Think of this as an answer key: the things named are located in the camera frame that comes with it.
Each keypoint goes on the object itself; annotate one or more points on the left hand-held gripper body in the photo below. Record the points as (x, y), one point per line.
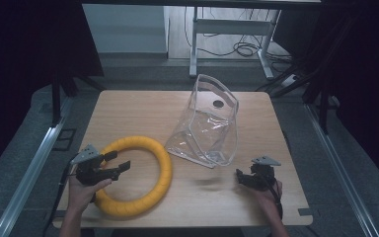
(87, 171)

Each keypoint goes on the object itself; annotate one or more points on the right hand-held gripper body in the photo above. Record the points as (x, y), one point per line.
(262, 174)

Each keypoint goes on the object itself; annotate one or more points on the clear plastic bag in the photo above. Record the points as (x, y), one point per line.
(207, 131)

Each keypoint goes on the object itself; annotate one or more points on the person's left hand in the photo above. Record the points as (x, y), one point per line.
(80, 194)

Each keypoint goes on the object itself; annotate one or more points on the person's right hand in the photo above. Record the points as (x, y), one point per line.
(269, 199)

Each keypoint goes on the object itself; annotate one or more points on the black floor plate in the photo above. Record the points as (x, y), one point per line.
(64, 140)

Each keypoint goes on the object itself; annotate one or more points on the black metal stand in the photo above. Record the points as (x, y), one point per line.
(324, 108)
(56, 98)

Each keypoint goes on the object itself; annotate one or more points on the white power strip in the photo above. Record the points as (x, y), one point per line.
(289, 80)

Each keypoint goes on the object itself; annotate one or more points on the dark curtain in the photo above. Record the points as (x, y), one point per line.
(368, 82)
(23, 49)

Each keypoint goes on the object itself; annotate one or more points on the aluminium floor rail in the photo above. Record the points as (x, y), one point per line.
(29, 171)
(339, 171)

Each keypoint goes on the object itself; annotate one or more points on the white metal desk frame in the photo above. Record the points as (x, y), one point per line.
(230, 27)

